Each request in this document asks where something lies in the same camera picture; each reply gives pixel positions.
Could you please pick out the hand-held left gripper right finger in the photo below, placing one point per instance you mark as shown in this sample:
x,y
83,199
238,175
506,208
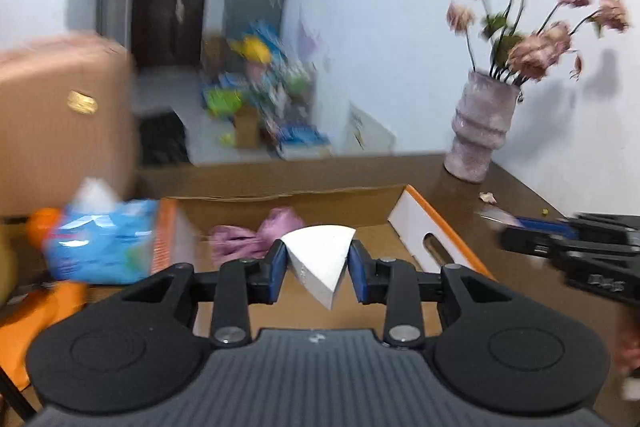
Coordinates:
x,y
357,274

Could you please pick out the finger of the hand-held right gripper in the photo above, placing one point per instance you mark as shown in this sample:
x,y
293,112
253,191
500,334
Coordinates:
x,y
545,223
530,242

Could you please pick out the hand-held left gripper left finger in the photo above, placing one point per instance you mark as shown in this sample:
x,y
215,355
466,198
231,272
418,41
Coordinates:
x,y
278,274

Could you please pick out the printed cardboard box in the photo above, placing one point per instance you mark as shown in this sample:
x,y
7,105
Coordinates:
x,y
372,243

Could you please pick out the white wedge sponge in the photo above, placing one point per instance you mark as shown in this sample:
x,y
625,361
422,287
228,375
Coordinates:
x,y
317,257

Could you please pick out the blue soft tissue pack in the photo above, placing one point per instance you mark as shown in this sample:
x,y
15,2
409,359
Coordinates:
x,y
100,242

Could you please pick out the person's right hand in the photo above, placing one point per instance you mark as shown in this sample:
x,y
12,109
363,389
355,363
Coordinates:
x,y
630,342

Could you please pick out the clear plastic wrapper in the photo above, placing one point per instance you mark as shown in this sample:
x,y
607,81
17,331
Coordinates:
x,y
500,217

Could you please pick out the purple satin pouch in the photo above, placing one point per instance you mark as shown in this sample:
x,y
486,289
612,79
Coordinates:
x,y
235,242

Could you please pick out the fallen pink petal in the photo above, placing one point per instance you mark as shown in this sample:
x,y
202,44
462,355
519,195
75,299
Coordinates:
x,y
486,197

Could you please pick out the mauve textured vase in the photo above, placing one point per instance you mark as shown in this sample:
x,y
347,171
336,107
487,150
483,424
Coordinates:
x,y
480,127

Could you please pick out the white board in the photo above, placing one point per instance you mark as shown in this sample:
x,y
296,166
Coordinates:
x,y
370,132

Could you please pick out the small cardboard box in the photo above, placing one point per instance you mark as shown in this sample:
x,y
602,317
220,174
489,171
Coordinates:
x,y
246,127

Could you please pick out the dried pink flower bouquet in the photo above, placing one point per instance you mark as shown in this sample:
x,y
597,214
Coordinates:
x,y
535,49

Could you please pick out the black mat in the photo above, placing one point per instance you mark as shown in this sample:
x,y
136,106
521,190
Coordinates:
x,y
164,139

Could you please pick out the storage cart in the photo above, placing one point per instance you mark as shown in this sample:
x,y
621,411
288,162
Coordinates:
x,y
292,92

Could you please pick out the yellow bag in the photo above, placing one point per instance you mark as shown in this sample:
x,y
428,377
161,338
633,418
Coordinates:
x,y
250,48

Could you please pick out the brown carton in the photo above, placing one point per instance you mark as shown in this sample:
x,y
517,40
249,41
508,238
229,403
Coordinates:
x,y
215,54

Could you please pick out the purple paper decoration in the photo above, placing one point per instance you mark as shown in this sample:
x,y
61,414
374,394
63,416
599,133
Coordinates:
x,y
310,42

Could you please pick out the blue plastic sheet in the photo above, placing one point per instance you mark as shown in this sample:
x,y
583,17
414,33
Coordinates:
x,y
270,34

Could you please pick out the orange bag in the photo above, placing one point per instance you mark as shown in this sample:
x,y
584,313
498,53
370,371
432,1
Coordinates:
x,y
35,322

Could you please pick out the pink hard-shell suitcase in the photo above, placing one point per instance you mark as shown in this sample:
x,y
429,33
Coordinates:
x,y
50,132

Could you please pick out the dark brown entrance door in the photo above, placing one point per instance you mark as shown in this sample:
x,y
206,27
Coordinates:
x,y
170,22

